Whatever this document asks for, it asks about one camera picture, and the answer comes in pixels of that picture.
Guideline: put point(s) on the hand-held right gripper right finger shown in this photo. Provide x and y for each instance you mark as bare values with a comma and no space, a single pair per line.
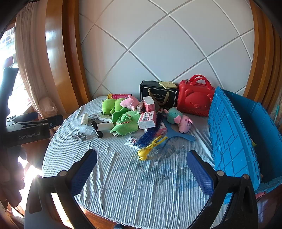
199,174

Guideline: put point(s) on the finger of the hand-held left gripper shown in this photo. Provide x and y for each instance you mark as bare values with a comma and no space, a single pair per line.
55,121
28,115

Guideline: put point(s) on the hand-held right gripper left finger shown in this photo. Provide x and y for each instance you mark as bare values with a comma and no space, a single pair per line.
83,170

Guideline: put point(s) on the white plastic bottle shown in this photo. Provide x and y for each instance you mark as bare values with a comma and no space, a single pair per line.
84,119

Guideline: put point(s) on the clear plastic box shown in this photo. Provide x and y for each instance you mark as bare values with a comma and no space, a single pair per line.
86,130

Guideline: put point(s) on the black trash bag roll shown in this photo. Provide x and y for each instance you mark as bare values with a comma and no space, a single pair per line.
100,134

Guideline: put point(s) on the large pink tissue pack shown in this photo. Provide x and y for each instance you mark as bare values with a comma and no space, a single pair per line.
162,130

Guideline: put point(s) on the person's left hand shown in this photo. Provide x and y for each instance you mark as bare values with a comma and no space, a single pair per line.
12,180

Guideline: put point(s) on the translucent plastic bag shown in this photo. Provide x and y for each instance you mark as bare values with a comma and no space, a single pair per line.
47,105

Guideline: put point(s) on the clear plastic wrapper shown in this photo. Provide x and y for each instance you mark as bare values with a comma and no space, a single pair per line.
95,115

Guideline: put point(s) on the blue plastic hanger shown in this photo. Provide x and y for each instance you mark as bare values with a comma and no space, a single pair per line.
176,135

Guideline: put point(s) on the white paper roll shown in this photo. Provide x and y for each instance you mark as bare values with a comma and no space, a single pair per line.
104,127

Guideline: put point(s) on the white medicine box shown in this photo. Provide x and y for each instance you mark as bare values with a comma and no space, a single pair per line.
105,118

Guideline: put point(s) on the small printed packet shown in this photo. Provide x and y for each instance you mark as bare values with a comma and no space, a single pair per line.
131,141

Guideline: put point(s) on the green frog plush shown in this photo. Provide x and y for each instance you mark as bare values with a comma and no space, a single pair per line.
109,105

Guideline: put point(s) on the yellow duck clip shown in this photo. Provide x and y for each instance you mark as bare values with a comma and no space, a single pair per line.
149,146

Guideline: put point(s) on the beige curtain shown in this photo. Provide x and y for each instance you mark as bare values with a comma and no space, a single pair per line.
30,55

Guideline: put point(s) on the teal pig plush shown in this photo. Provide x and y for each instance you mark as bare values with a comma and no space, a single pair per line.
176,117

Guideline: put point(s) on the green towel with red trim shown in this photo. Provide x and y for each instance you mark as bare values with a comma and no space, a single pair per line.
124,124

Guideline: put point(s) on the blue feather brush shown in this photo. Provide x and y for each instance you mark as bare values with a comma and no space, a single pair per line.
152,132

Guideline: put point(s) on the pink can with yellow lid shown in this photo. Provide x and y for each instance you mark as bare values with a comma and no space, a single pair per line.
116,96

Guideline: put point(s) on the red toy suitcase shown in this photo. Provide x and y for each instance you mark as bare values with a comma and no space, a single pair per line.
195,99

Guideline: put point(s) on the white barcode tissue pack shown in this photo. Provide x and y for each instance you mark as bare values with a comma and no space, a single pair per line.
147,120

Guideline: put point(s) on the pink pig plush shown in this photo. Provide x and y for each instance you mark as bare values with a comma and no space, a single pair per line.
130,102

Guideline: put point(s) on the slim white pink box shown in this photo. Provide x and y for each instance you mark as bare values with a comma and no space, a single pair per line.
140,107

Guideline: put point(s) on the pink upright tissue pack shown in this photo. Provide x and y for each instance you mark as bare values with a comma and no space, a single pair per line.
149,103

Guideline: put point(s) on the yellow notepad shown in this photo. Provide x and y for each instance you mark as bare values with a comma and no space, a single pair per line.
167,84

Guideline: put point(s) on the black gift box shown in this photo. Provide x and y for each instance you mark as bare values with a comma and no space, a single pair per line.
149,90

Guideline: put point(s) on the curved wooden wall frame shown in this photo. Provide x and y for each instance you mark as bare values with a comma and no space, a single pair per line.
63,55
262,55

